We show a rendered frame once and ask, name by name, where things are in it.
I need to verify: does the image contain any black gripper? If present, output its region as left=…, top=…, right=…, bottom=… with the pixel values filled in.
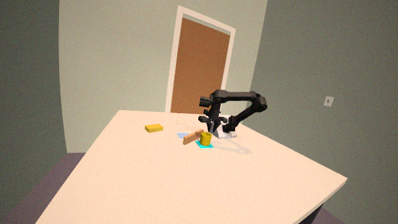
left=198, top=108, right=228, bottom=132

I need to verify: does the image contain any orange wooden plank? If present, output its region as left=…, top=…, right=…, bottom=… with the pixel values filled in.
left=183, top=129, right=204, bottom=145

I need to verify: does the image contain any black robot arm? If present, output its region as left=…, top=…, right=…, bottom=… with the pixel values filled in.
left=199, top=89, right=267, bottom=133

